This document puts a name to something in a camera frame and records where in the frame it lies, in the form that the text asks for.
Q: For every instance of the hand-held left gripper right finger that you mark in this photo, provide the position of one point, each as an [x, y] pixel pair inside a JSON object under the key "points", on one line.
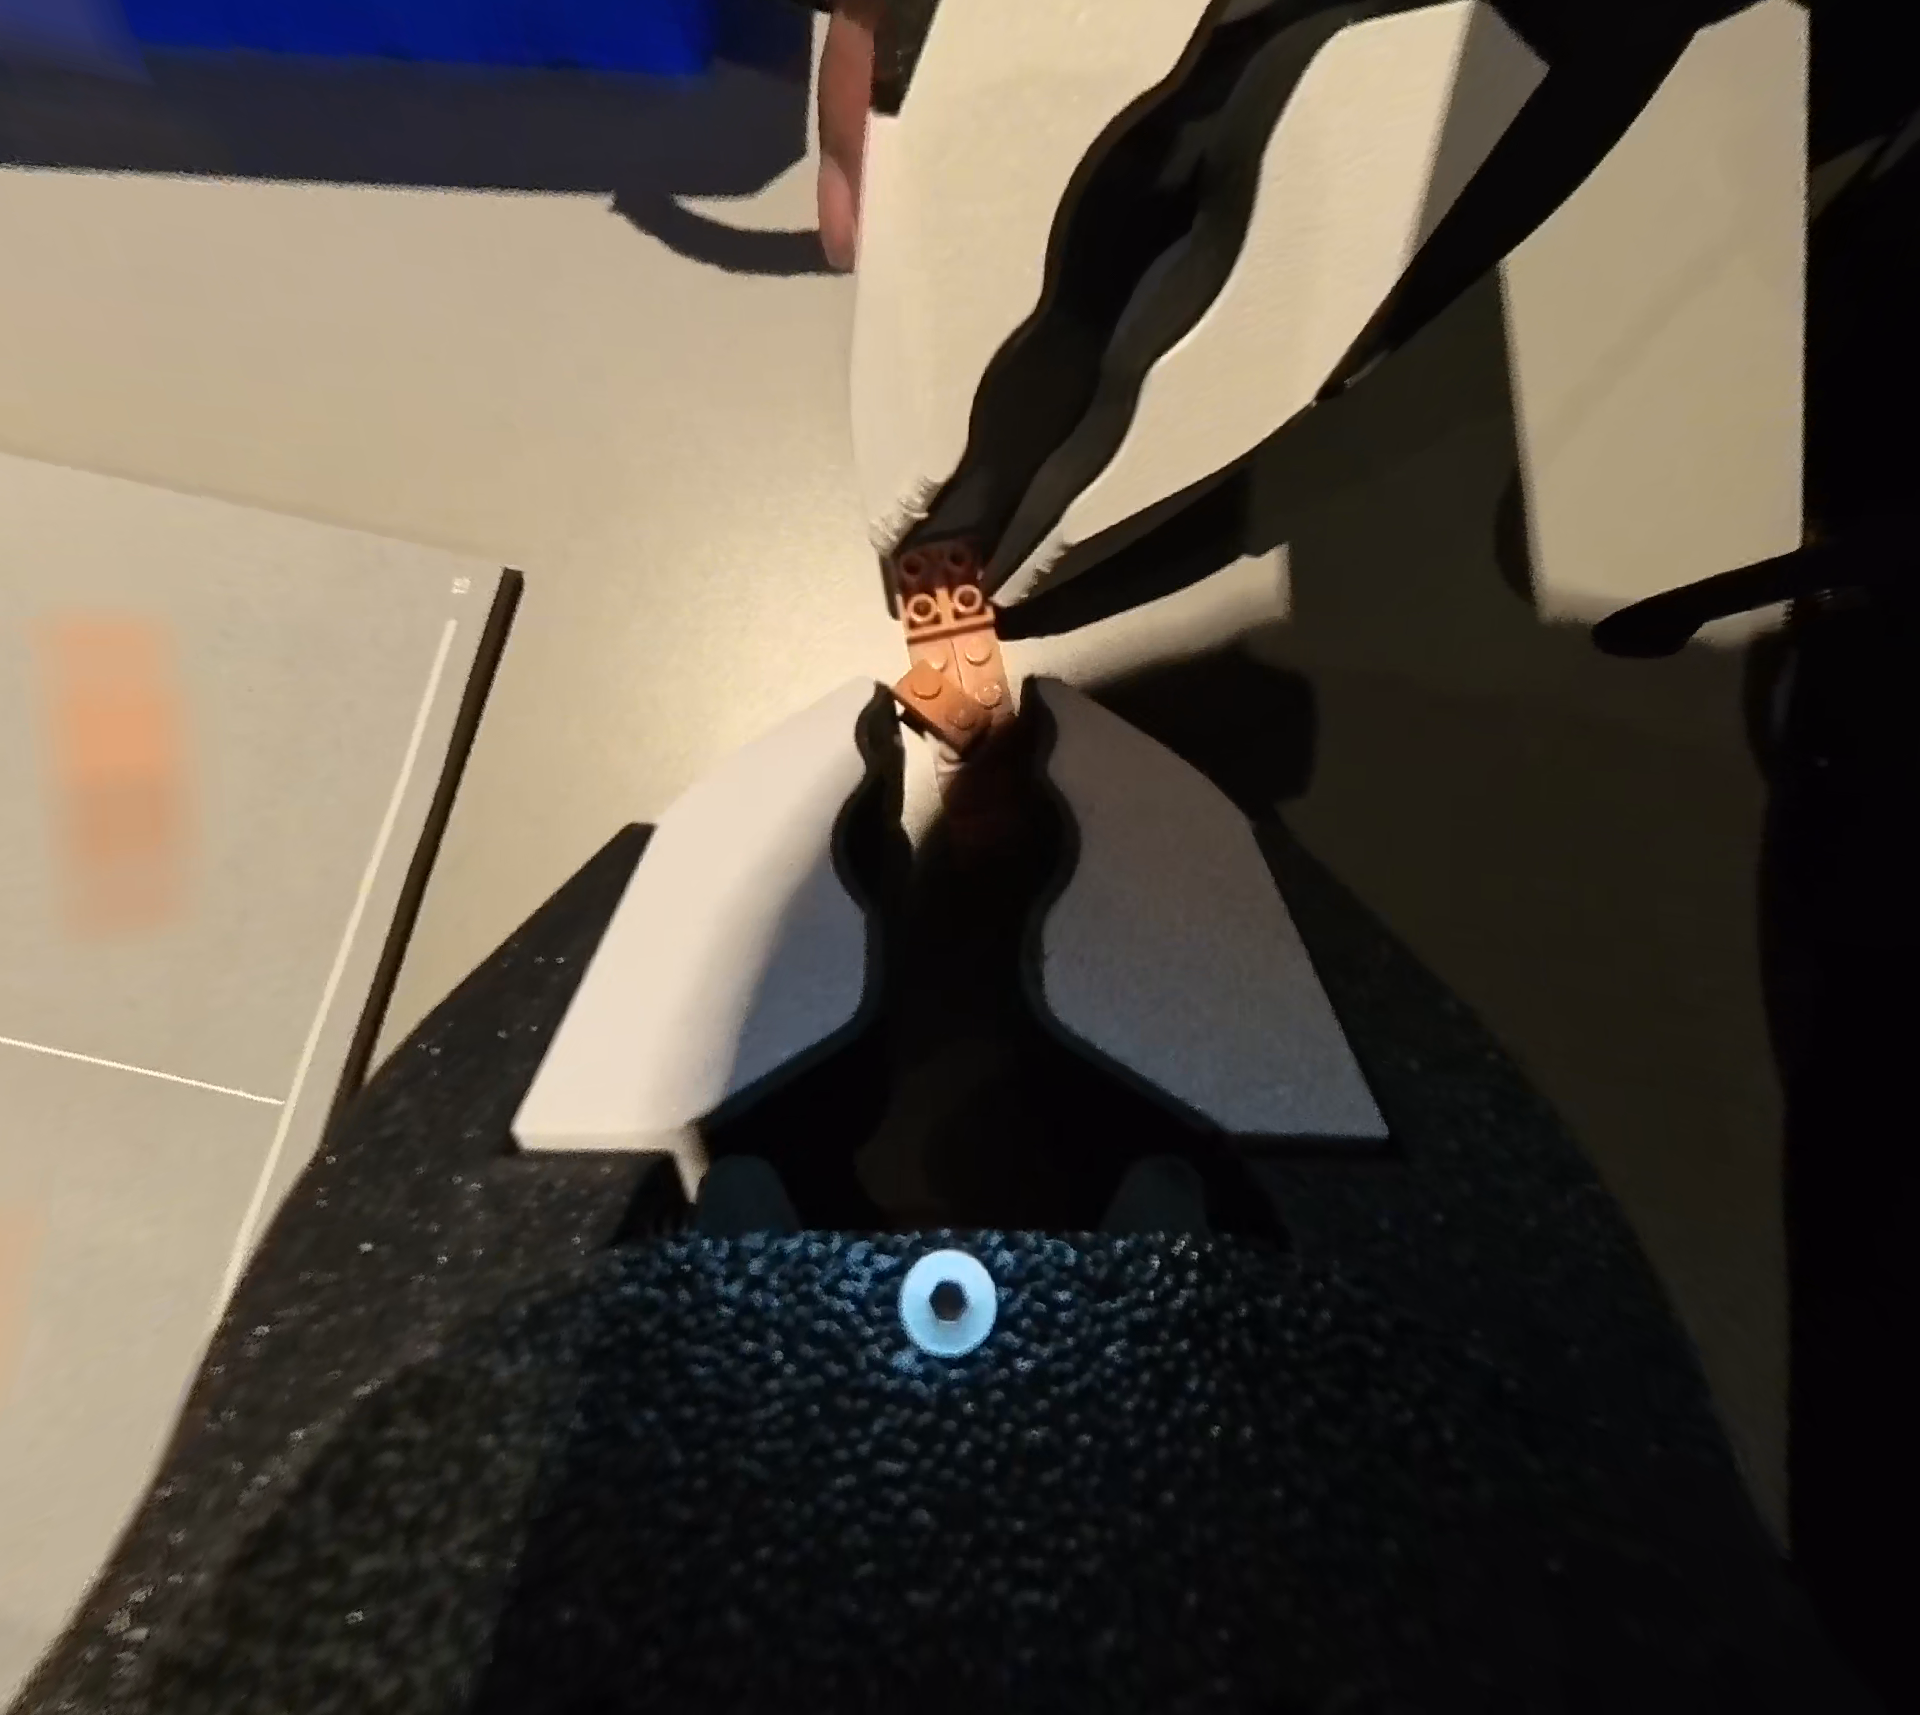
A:
{"points": [[1200, 966]]}

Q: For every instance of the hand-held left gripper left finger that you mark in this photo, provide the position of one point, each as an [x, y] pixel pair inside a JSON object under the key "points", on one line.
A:
{"points": [[721, 966]]}

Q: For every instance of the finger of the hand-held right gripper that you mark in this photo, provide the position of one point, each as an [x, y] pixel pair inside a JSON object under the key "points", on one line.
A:
{"points": [[1351, 185], [1020, 95]]}

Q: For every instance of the orange brick assembly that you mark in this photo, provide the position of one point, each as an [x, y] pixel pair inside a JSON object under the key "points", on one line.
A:
{"points": [[961, 697]]}

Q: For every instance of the small orange brown brick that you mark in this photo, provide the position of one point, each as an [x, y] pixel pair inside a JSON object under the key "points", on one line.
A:
{"points": [[939, 583]]}

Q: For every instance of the grey desk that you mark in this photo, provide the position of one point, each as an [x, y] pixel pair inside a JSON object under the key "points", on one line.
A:
{"points": [[450, 321]]}

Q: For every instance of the person's right hand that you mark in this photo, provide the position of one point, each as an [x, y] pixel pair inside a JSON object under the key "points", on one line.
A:
{"points": [[843, 155]]}

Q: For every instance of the white instruction booklet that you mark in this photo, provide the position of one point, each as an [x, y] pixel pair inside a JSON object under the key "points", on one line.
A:
{"points": [[301, 847]]}

